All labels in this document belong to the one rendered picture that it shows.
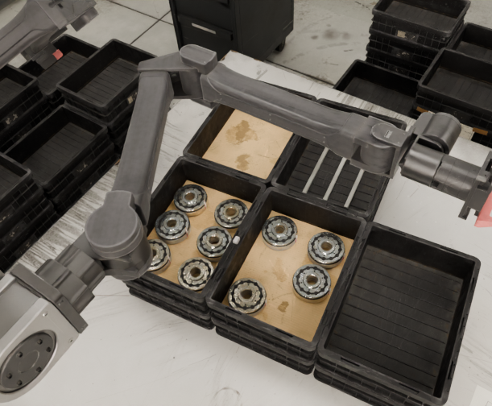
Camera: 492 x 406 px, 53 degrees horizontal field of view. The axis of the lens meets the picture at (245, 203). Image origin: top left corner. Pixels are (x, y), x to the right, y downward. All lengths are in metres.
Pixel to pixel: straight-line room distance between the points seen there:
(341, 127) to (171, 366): 0.90
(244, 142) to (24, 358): 1.15
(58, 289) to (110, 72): 2.00
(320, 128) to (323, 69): 2.42
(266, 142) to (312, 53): 1.75
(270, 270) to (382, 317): 0.32
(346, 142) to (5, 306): 0.56
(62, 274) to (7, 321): 0.09
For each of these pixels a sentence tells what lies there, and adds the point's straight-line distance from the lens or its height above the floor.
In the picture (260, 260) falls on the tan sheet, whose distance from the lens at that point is 1.43.
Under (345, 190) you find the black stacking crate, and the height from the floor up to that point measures 0.83.
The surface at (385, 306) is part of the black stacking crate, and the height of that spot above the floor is 0.83.
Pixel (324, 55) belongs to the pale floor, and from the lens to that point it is 3.37.
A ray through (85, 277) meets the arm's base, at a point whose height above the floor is 1.47.
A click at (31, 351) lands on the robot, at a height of 1.46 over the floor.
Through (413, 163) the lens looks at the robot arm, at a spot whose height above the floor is 1.47.
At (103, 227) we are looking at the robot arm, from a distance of 0.73.
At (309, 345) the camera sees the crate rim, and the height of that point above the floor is 0.93.
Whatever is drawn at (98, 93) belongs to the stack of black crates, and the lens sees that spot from 2.54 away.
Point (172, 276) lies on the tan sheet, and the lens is 1.44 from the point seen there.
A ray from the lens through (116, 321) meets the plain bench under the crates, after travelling 1.57.
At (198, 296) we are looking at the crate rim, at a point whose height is 0.93.
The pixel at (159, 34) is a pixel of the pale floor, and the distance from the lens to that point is 3.67.
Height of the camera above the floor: 2.08
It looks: 54 degrees down
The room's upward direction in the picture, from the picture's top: 6 degrees counter-clockwise
